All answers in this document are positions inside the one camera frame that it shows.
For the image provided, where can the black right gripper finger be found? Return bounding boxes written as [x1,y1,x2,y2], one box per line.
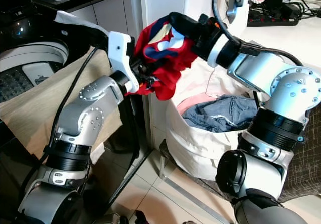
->
[168,12,206,40]

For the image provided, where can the red navy white garment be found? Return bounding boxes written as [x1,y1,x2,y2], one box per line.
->
[133,17,199,101]

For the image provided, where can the top-load washing machine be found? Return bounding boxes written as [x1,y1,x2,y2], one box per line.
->
[0,8,131,224]

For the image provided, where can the pink garment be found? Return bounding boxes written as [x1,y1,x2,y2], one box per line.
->
[176,94,219,115]

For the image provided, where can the black power strip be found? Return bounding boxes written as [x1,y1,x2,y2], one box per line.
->
[247,6,301,26]

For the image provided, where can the blue denim jeans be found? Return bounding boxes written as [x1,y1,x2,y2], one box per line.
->
[182,94,261,133]

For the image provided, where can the white cloth laundry bag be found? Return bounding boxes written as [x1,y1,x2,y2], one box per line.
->
[165,58,271,180]

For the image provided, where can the black glass washer lid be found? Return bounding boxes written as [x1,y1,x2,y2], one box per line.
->
[0,8,111,59]

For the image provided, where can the grey washer lint filter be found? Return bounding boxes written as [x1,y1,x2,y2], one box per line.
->
[25,61,56,87]

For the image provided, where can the beige cloth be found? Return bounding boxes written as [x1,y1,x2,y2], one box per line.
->
[0,48,123,159]

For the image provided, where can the grey chequered cloth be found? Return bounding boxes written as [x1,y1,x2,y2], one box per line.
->
[158,119,321,204]

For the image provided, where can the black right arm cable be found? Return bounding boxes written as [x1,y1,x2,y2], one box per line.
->
[212,0,304,66]

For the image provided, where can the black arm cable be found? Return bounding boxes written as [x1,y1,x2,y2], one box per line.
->
[25,46,102,204]
[212,0,304,66]

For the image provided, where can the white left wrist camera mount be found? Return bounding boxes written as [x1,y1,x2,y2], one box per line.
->
[108,32,135,94]

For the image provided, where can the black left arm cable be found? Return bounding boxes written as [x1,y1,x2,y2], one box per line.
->
[25,46,102,204]

